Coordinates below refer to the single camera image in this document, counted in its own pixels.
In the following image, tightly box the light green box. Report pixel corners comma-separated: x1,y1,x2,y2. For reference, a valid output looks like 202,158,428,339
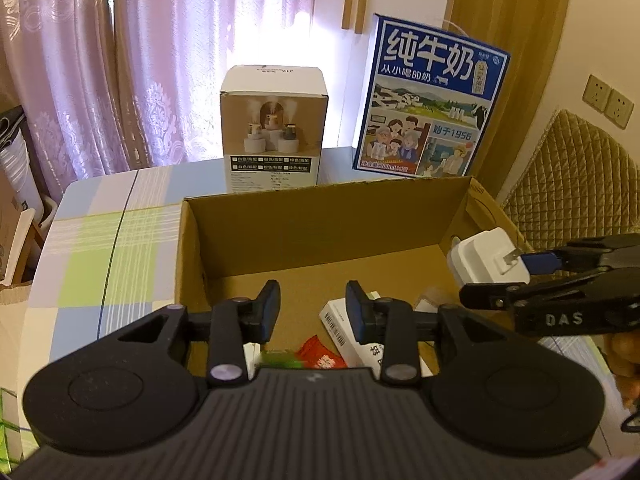
0,387,26,476

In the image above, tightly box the green medicine box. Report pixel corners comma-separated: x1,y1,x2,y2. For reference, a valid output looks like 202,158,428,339
254,349,307,371

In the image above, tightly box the blue milk carton box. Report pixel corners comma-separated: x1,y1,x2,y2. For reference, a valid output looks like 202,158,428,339
351,12,512,179

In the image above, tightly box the brown cardboard box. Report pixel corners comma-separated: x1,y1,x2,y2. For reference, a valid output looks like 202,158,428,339
174,176,538,381

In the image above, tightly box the sheer lavender patterned curtain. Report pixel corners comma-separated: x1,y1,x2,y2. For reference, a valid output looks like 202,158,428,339
115,0,346,171

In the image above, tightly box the humidifier product box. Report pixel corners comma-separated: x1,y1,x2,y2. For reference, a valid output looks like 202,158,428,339
220,64,330,195

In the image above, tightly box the white charger plug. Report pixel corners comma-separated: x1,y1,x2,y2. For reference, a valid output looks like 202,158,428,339
446,229,532,287

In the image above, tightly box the white ointment box bird print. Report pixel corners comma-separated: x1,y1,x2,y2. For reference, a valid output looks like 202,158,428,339
319,290,388,371

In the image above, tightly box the wooden door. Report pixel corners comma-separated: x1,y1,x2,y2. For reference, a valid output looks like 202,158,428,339
447,0,576,211

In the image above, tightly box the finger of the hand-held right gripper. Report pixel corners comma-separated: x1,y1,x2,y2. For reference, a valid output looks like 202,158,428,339
460,267,640,311
520,232,640,276

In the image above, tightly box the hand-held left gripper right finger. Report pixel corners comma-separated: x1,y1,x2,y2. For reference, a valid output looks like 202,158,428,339
345,280,541,388

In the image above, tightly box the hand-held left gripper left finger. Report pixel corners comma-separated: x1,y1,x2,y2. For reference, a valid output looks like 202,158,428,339
117,280,282,388

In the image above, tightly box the chair with quilted tan cover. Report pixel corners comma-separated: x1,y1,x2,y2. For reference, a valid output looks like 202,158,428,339
500,109,640,261

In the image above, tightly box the white bag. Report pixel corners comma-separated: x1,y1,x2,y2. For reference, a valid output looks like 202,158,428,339
0,105,46,226

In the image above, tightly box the red candy packet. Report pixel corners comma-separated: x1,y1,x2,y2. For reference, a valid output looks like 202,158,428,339
297,336,349,371

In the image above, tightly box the person's right hand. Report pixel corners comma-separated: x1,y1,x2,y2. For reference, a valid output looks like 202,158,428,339
602,330,640,411

